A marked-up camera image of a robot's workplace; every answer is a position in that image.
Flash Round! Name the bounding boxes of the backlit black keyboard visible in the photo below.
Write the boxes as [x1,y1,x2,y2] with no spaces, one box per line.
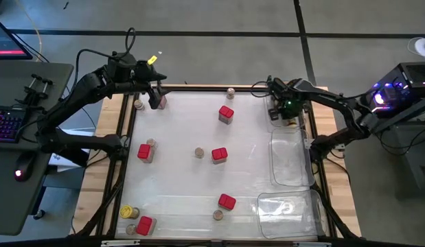
[0,105,27,144]

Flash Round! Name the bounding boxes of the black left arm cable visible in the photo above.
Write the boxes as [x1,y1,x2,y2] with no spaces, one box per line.
[66,26,137,104]

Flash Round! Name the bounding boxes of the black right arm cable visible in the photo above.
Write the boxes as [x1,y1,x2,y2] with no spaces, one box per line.
[249,79,273,99]

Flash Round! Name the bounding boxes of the yellow cable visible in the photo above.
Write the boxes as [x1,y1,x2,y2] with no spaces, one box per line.
[13,0,44,62]

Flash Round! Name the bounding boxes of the black lit computer tower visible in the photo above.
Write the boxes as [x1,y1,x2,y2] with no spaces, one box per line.
[359,61,425,120]

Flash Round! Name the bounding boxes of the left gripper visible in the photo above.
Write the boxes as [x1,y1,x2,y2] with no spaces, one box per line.
[135,61,172,110]

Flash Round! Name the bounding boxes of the black table frame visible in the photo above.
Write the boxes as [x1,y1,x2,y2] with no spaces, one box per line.
[71,84,363,247]

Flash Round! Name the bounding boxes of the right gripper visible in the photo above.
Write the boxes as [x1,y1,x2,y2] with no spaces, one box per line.
[269,80,304,121]

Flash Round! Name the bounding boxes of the grey side table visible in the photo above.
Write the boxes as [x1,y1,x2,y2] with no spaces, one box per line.
[371,99,425,202]

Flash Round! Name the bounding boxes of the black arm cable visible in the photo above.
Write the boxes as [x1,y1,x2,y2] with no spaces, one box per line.
[249,79,273,99]
[66,26,137,104]

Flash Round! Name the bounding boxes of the black computer mouse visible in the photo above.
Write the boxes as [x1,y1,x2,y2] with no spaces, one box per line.
[13,150,38,183]

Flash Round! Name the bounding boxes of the dark grey desk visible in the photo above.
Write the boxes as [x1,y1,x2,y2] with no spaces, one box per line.
[0,60,75,237]

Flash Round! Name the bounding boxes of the black clamp stand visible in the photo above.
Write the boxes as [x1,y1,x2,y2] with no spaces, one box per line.
[14,72,55,111]

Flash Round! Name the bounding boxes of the silver bracket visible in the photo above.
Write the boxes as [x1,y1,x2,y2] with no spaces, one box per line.
[100,239,141,247]
[292,241,333,247]

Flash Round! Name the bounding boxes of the black computer monitor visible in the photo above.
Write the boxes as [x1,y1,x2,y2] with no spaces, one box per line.
[0,15,34,61]

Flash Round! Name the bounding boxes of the white paper sheets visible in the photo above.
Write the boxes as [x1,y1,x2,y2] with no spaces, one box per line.
[47,128,96,172]

